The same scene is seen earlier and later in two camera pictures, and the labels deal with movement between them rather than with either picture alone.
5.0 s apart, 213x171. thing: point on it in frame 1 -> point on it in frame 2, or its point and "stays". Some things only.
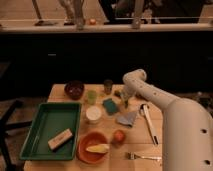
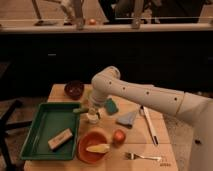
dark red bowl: x=74 y=89 stays
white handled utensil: x=144 y=110 stays
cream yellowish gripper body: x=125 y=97 -> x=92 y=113
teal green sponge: x=110 y=106 stays
